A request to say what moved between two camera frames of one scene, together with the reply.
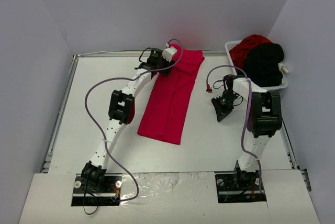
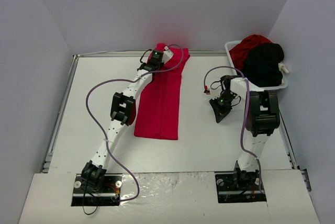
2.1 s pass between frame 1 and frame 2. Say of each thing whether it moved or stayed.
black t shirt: stayed
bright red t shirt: moved
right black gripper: stayed
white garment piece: stayed
